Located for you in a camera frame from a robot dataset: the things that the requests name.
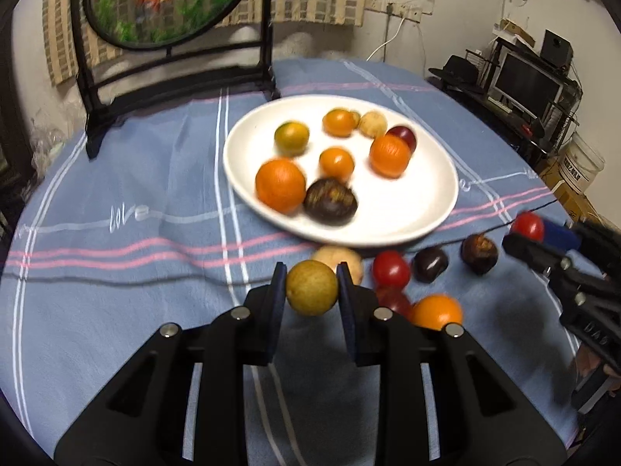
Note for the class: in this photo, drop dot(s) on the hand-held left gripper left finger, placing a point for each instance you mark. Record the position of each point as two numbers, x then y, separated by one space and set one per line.
277 301

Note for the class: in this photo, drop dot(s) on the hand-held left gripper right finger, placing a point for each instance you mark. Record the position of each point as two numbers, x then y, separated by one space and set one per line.
347 301

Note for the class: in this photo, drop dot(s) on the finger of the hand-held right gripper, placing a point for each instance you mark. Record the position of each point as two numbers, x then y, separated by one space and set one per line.
529 250
558 235

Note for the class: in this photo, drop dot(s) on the tiny red cherry tomato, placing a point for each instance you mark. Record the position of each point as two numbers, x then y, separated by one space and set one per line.
528 225

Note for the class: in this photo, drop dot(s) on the small yellow-green round fruit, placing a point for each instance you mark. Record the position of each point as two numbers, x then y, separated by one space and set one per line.
312 287

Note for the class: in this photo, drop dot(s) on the dark brown mangosteen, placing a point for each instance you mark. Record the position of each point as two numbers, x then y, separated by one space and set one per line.
331 201

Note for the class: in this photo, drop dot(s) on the large orange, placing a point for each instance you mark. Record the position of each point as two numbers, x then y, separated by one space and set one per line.
280 185

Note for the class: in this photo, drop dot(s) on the white oval plate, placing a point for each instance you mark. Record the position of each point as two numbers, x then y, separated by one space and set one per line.
417 194

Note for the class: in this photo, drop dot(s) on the small orange tangerine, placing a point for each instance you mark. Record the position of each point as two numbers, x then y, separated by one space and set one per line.
338 122
336 162

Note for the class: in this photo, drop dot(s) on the medium orange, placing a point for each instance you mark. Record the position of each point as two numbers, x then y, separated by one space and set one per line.
389 155

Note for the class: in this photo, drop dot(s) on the green-yellow tangerine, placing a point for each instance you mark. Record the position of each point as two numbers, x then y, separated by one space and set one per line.
291 138

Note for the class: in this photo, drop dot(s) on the dark red plum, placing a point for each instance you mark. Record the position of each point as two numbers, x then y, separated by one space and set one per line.
406 135

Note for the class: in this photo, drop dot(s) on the person's right hand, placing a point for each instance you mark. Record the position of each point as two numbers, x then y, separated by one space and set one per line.
589 364

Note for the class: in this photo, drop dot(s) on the large cardboard box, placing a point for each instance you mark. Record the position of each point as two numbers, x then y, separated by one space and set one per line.
567 194

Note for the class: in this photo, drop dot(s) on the large red tomato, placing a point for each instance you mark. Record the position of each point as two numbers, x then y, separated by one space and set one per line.
395 302

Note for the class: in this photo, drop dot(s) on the dark brown wrinkled fruit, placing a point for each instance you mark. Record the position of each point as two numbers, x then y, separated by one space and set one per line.
479 253

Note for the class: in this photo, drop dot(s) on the large tan round fruit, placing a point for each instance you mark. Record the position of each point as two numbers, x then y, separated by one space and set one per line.
325 255

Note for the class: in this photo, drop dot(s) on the white plastic bucket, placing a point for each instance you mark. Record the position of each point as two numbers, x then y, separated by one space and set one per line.
582 162

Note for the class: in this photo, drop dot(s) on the round orange tangerine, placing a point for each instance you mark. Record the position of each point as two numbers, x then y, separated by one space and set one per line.
435 311

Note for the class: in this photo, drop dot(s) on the dark glossy plum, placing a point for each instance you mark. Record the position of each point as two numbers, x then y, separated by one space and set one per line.
429 264

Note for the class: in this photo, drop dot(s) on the black desk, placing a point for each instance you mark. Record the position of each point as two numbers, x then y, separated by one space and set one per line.
490 107

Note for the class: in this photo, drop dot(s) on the computer monitor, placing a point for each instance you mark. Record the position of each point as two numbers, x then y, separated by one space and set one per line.
526 82

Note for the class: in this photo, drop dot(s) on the black speaker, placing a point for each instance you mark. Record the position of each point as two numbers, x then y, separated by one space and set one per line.
556 47

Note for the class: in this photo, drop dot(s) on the black hat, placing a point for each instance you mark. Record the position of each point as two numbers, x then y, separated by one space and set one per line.
456 69

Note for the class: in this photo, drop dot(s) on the small cardboard box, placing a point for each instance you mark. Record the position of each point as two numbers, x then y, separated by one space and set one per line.
516 31

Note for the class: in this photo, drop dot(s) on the white power strip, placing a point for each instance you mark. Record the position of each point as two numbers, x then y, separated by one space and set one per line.
402 11

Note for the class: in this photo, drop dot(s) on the clear plastic wrap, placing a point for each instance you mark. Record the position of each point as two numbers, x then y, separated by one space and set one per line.
53 141

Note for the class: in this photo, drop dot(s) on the round goldfish screen black stand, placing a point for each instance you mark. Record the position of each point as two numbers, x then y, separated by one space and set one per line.
170 0

